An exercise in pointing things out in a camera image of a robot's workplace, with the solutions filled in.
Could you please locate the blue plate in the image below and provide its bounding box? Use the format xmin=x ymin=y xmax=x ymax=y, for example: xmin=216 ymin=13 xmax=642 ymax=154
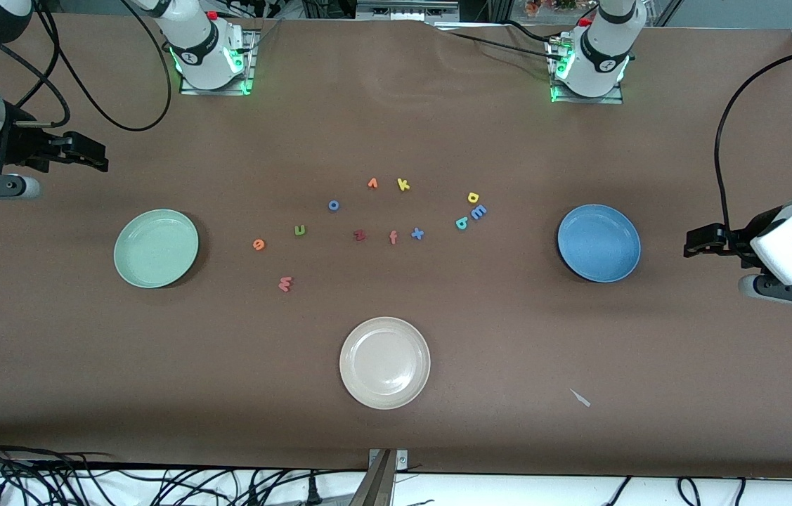
xmin=557 ymin=204 xmax=642 ymax=284

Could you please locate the green plate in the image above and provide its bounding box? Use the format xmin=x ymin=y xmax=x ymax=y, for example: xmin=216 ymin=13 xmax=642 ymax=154
xmin=113 ymin=208 xmax=200 ymax=290

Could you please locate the colourful flower item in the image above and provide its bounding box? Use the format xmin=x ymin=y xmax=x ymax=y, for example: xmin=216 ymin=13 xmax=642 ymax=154
xmin=524 ymin=0 xmax=579 ymax=16

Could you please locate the beige plate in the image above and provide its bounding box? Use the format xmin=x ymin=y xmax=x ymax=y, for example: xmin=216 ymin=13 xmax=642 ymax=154
xmin=339 ymin=316 xmax=431 ymax=410

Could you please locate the grey metal box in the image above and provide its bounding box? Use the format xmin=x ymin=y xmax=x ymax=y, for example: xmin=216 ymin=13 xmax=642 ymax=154
xmin=356 ymin=0 xmax=461 ymax=22

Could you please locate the dark grey metal bar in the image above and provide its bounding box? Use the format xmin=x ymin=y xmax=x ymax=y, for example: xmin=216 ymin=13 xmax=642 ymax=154
xmin=349 ymin=450 xmax=396 ymax=506

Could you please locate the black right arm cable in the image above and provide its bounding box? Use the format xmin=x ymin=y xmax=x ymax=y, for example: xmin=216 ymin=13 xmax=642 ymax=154
xmin=13 ymin=0 xmax=173 ymax=132

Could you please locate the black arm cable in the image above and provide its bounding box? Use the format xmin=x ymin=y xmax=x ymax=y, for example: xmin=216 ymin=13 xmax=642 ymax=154
xmin=715 ymin=48 xmax=792 ymax=248
xmin=13 ymin=0 xmax=173 ymax=132

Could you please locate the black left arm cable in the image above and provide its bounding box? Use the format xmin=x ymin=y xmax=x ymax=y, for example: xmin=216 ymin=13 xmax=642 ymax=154
xmin=715 ymin=48 xmax=792 ymax=248

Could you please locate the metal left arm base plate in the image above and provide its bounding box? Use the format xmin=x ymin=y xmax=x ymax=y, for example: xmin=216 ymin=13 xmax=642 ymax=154
xmin=547 ymin=35 xmax=625 ymax=105

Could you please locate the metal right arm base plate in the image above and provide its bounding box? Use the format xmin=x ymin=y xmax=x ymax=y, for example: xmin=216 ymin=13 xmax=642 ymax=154
xmin=180 ymin=28 xmax=259 ymax=96

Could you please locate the black base cable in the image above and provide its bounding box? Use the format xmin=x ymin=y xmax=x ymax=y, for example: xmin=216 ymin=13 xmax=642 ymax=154
xmin=436 ymin=30 xmax=555 ymax=60
xmin=503 ymin=20 xmax=568 ymax=43

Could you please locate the silver table edge bracket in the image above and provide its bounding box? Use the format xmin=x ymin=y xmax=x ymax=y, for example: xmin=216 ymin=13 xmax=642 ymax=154
xmin=368 ymin=448 xmax=409 ymax=470

